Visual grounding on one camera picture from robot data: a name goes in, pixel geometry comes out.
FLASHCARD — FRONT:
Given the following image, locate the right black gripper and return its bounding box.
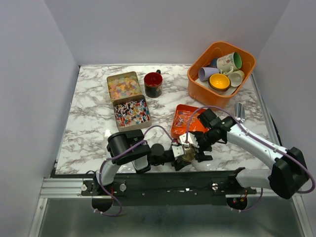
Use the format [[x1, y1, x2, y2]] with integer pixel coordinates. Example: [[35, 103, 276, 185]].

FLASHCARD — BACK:
[[191, 129, 220, 163]]

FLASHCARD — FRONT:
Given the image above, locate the orange tray of candies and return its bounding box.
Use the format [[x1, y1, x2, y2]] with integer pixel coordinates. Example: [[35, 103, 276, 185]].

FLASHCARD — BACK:
[[171, 104, 208, 139]]

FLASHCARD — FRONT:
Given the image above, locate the silver metal scoop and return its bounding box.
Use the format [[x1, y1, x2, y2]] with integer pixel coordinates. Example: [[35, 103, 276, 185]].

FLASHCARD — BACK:
[[235, 102, 245, 123]]

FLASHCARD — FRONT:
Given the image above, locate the gold tin of lollipops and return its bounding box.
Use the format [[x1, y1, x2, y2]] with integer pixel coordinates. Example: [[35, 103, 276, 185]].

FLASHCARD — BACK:
[[113, 95, 152, 132]]

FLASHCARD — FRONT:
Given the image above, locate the gold tin of jelly candies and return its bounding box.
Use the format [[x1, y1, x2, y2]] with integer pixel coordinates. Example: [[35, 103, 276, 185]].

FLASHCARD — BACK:
[[107, 71, 142, 101]]

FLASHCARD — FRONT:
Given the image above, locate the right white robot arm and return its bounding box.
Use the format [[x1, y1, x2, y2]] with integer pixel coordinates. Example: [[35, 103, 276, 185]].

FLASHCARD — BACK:
[[197, 109, 310, 199]]

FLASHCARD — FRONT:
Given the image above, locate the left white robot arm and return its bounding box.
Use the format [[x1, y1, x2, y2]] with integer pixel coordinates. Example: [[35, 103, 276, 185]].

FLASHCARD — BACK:
[[92, 129, 188, 195]]

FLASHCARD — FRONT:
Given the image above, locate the orange plastic bin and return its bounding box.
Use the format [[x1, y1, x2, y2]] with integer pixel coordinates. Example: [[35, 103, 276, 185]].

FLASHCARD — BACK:
[[187, 41, 256, 108]]

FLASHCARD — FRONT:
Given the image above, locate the yellow and brown bowl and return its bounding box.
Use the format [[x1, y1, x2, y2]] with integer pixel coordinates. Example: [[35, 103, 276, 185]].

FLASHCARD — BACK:
[[208, 73, 231, 91]]

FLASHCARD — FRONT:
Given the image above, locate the lavender cup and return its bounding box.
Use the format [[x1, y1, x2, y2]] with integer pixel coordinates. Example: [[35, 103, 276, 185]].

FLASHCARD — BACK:
[[198, 67, 219, 81]]

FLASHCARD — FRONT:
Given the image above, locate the cream cup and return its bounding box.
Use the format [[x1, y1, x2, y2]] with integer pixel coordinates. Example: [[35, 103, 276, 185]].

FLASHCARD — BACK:
[[228, 70, 245, 87]]

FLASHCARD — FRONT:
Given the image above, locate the red and black mug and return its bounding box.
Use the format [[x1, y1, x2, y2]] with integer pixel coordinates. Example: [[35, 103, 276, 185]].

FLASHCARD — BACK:
[[144, 70, 163, 98]]

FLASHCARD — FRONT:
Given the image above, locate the blue cup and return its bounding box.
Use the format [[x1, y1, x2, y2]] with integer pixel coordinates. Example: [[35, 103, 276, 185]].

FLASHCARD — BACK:
[[209, 58, 218, 68]]

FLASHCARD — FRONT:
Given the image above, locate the floral white mug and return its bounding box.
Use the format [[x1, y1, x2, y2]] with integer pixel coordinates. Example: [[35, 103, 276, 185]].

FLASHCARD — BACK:
[[216, 52, 242, 75]]

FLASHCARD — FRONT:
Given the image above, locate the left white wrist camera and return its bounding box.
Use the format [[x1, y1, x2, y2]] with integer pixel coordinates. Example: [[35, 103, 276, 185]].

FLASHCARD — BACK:
[[171, 146, 185, 158]]

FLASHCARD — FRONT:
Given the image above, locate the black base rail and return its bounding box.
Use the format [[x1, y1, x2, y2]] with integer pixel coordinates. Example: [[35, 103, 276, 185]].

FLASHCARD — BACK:
[[81, 167, 272, 207]]

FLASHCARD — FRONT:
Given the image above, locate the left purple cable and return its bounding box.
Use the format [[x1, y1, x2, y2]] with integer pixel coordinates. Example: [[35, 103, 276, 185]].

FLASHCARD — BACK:
[[97, 125, 177, 217]]

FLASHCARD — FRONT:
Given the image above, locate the purple cable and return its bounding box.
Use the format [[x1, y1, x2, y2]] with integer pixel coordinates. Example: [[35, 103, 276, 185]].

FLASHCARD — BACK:
[[97, 125, 177, 217], [185, 105, 316, 194]]

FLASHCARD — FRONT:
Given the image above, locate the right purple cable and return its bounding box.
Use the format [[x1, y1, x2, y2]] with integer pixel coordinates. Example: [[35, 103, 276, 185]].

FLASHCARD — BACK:
[[185, 105, 316, 194]]

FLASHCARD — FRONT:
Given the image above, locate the aluminium frame rail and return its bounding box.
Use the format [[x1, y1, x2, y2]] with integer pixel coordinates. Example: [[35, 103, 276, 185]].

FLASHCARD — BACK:
[[30, 178, 313, 237]]

